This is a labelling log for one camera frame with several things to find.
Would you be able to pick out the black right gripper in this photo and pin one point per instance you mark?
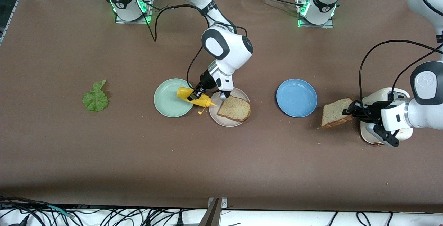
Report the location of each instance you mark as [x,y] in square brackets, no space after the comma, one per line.
[205,80]

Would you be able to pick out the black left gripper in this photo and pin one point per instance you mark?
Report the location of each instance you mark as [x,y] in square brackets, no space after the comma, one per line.
[367,110]

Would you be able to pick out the yellow squeeze bottle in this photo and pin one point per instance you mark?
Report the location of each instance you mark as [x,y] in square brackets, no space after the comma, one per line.
[207,101]

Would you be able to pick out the brown bread slice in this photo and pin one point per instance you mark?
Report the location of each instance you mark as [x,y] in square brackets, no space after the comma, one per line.
[235,108]
[334,113]

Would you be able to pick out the green lettuce leaf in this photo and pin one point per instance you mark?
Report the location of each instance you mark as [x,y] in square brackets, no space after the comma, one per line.
[95,99]

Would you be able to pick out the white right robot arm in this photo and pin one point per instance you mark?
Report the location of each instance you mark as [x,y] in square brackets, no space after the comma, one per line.
[228,49]

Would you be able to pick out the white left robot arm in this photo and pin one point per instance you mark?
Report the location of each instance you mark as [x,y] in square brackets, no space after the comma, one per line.
[429,115]

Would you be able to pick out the green plate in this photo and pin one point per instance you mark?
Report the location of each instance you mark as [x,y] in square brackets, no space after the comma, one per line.
[169,106]

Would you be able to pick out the beige plate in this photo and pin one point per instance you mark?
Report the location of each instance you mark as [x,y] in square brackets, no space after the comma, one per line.
[221,119]

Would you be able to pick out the blue plate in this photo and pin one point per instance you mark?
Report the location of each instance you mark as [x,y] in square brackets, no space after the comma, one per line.
[296,98]

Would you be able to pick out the white toaster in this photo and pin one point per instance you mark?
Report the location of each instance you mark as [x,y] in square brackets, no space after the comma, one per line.
[379,96]

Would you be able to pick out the grey metal bar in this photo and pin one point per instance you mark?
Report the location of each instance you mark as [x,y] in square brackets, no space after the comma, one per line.
[211,216]

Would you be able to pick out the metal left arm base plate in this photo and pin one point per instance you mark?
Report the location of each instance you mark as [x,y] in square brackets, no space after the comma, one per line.
[328,26]

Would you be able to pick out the silver table bracket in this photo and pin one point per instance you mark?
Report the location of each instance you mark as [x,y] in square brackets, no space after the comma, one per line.
[224,203]

